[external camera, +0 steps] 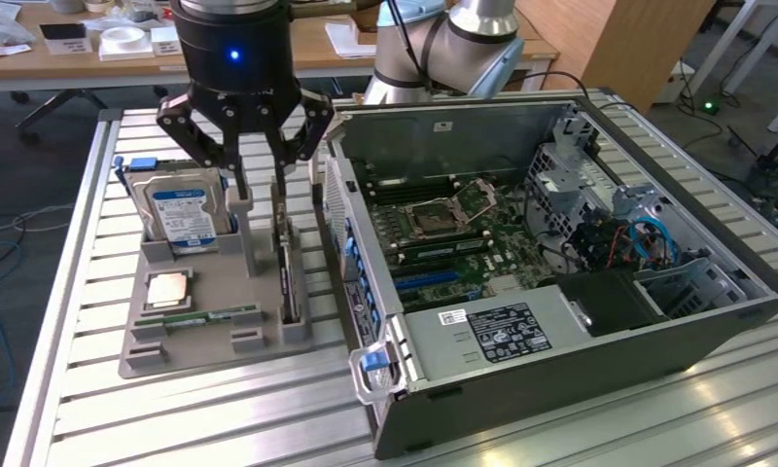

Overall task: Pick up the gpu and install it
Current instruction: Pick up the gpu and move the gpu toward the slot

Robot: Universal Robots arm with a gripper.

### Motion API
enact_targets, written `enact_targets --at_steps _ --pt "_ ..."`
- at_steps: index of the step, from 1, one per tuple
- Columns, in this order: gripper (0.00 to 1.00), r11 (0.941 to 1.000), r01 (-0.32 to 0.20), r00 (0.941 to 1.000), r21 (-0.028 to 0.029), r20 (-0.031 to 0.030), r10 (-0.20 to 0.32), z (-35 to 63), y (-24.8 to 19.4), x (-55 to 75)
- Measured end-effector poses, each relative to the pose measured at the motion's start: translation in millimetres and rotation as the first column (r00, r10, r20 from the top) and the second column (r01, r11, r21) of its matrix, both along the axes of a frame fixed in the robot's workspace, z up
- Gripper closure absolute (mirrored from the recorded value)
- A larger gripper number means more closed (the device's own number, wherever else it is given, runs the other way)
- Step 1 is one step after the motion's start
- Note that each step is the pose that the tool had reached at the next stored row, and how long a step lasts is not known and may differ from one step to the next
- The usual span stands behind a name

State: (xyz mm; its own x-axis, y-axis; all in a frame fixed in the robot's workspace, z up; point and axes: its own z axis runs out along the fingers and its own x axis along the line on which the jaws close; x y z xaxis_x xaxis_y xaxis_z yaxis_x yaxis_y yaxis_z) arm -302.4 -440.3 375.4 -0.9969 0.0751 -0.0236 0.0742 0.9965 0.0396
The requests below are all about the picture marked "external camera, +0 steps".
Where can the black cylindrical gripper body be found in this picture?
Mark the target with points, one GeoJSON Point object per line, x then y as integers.
{"type": "Point", "coordinates": [233, 39]}

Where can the green graphics card black cooler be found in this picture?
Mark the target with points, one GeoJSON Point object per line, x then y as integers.
{"type": "Point", "coordinates": [288, 272]}

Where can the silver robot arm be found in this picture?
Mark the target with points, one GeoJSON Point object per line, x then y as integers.
{"type": "Point", "coordinates": [473, 48]}

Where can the white labelled box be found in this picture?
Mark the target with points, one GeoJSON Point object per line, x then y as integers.
{"type": "Point", "coordinates": [161, 41]}

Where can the wooden office desk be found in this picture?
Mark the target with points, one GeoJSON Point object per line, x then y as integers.
{"type": "Point", "coordinates": [337, 65]}
{"type": "Point", "coordinates": [71, 68]}

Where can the dark small bag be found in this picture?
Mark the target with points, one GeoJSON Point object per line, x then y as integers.
{"type": "Point", "coordinates": [139, 14]}

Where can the white flat box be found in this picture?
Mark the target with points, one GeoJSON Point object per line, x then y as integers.
{"type": "Point", "coordinates": [127, 54]}

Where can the white paper stack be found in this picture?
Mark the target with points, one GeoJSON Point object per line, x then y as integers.
{"type": "Point", "coordinates": [347, 41]}

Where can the white tape roll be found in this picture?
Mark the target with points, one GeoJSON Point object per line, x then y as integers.
{"type": "Point", "coordinates": [107, 38]}

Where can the brown cardboard box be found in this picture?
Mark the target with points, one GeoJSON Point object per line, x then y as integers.
{"type": "Point", "coordinates": [363, 19]}

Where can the black chair base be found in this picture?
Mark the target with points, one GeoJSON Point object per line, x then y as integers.
{"type": "Point", "coordinates": [59, 107]}

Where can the beige tape roll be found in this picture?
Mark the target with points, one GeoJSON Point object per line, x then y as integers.
{"type": "Point", "coordinates": [97, 6]}

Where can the CPU socket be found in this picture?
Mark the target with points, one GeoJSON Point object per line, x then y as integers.
{"type": "Point", "coordinates": [436, 219]}

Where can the grey cup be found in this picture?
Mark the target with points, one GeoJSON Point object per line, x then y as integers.
{"type": "Point", "coordinates": [68, 6]}

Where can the silver socket cover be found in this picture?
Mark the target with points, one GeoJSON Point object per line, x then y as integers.
{"type": "Point", "coordinates": [479, 182]}

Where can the RAM module with label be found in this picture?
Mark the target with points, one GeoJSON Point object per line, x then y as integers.
{"type": "Point", "coordinates": [448, 251]}

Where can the silver CPU chip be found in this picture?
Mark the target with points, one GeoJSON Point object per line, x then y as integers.
{"type": "Point", "coordinates": [167, 290]}

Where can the paper card red print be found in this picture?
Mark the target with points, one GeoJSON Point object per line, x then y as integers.
{"type": "Point", "coordinates": [7, 50]}

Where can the grey plastic parts rack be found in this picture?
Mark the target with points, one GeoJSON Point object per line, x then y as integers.
{"type": "Point", "coordinates": [233, 292]}

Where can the long black expansion slot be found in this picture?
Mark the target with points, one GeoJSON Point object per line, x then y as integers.
{"type": "Point", "coordinates": [424, 272]}

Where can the blue expansion slot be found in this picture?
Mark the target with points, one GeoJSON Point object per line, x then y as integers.
{"type": "Point", "coordinates": [428, 280]}

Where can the clear plastic bags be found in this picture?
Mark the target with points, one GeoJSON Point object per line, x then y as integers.
{"type": "Point", "coordinates": [0, 24]}

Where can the green RAM stick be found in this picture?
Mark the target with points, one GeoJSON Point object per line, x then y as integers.
{"type": "Point", "coordinates": [188, 318]}

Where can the green motherboard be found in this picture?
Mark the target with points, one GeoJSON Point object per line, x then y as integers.
{"type": "Point", "coordinates": [512, 253]}

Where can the perforated metal disk bay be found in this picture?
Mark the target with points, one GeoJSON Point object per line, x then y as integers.
{"type": "Point", "coordinates": [561, 187]}

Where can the silver chipset heatsink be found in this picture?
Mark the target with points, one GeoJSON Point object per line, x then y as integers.
{"type": "Point", "coordinates": [509, 285]}

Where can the blue case release latch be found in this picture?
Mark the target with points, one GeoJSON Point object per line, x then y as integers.
{"type": "Point", "coordinates": [373, 365]}

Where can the grey power supply unit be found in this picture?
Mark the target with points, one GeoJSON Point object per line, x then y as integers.
{"type": "Point", "coordinates": [441, 350]}

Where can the white box red button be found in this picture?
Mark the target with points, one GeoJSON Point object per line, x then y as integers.
{"type": "Point", "coordinates": [677, 87]}

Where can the black plastic shroud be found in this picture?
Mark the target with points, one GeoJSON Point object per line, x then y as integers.
{"type": "Point", "coordinates": [609, 301]}

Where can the dark grey open PC case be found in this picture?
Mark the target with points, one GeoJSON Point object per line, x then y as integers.
{"type": "Point", "coordinates": [557, 389]}

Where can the slanted metal disk bay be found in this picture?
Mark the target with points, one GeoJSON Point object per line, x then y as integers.
{"type": "Point", "coordinates": [700, 282]}

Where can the black chassis switch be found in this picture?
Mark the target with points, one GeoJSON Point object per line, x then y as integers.
{"type": "Point", "coordinates": [352, 186]}

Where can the hard disk with blue bracket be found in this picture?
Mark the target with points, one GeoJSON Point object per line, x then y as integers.
{"type": "Point", "coordinates": [179, 214]}

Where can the green lit switch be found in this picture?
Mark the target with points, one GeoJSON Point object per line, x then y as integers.
{"type": "Point", "coordinates": [709, 105]}

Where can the white table frame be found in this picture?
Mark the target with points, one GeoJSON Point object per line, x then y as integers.
{"type": "Point", "coordinates": [720, 44]}

